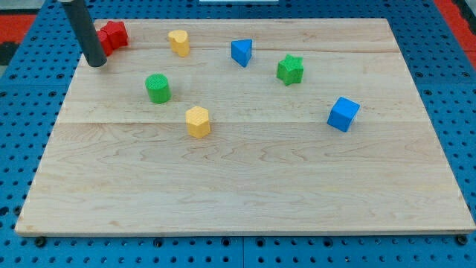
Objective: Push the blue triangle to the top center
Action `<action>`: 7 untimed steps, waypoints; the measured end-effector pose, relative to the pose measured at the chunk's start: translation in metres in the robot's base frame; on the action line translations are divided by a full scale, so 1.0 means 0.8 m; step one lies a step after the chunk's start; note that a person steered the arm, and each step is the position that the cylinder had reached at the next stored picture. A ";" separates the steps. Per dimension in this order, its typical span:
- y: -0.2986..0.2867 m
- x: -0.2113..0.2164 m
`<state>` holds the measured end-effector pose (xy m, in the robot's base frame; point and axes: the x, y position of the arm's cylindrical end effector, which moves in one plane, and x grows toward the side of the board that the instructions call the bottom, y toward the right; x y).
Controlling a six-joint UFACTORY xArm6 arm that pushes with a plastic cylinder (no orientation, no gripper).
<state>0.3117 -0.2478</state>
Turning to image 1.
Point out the blue triangle block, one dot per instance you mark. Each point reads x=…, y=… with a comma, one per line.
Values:
x=241, y=51

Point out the yellow hexagon block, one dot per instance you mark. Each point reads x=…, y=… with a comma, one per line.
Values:
x=197, y=121

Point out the green star block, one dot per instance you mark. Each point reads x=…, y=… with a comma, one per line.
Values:
x=290, y=70

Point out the green cylinder block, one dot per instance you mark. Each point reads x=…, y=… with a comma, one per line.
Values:
x=158, y=88

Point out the blue cube block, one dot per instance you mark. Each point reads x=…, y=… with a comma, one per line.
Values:
x=343, y=113

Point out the yellow heart block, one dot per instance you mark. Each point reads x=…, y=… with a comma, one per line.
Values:
x=179, y=42

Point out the wooden board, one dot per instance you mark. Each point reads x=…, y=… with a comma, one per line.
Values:
x=118, y=165

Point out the red pentagon block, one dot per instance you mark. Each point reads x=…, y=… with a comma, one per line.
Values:
x=116, y=33

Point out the red block behind rod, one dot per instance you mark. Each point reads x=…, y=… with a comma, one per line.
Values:
x=105, y=42

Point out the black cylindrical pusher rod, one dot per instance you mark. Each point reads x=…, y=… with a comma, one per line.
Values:
x=82, y=25

